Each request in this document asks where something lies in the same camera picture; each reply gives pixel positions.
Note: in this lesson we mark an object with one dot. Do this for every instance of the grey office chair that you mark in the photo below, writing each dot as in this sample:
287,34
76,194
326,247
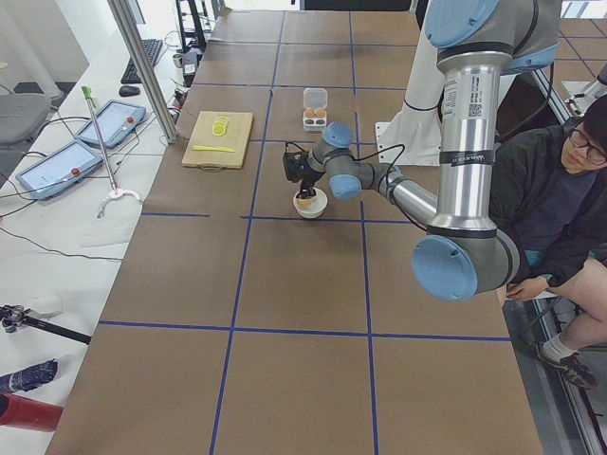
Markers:
22,116

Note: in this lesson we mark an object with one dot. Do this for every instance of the grabber stick green handle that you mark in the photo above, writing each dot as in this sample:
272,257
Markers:
116,192

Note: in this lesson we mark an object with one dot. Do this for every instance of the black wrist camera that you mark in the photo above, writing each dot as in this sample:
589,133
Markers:
294,165

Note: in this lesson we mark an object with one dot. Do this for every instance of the clear plastic egg box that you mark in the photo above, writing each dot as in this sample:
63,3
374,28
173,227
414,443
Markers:
315,98

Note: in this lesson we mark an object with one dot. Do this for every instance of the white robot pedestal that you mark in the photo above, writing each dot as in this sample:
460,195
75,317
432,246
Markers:
413,135

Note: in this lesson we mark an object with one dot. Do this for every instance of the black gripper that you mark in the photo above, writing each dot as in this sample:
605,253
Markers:
308,177

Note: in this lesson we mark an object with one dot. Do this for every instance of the black tripod rod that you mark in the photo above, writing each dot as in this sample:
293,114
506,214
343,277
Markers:
13,317

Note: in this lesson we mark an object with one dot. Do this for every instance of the lemon slices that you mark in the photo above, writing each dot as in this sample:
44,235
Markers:
220,126

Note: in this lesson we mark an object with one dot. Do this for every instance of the wooden cutting board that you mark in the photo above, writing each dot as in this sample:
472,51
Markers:
236,137

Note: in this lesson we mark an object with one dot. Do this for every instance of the white plastic bag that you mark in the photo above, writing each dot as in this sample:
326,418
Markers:
110,230

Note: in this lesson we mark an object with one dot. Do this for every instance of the aluminium frame post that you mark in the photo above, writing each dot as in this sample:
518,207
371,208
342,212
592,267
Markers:
129,31

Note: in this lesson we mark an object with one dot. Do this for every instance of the near blue teach pendant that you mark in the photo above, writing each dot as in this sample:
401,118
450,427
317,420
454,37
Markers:
59,171

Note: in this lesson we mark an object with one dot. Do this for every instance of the yellow plastic knife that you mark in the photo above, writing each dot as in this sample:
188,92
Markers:
219,149

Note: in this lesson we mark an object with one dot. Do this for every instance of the far blue teach pendant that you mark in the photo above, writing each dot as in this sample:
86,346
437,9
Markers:
117,119

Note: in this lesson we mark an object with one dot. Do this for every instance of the seated person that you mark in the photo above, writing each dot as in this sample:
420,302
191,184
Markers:
548,194

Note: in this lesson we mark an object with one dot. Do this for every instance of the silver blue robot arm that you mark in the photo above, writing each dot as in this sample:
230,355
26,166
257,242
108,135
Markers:
448,116

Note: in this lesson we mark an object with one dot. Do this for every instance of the black computer mouse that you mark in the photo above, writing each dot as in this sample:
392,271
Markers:
127,91

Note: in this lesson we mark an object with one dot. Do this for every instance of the dark blue cloth bundle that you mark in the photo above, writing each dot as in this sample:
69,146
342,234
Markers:
29,378

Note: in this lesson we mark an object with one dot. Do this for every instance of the white ceramic bowl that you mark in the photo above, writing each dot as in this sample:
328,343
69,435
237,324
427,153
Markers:
316,209

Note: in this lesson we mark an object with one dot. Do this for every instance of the red cylinder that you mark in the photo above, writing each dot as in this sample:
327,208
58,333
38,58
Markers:
24,413

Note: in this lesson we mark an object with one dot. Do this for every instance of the metal cup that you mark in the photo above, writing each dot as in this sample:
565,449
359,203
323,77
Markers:
178,60

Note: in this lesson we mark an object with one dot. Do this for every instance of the blue teach pendant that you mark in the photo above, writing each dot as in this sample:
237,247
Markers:
117,119
59,171

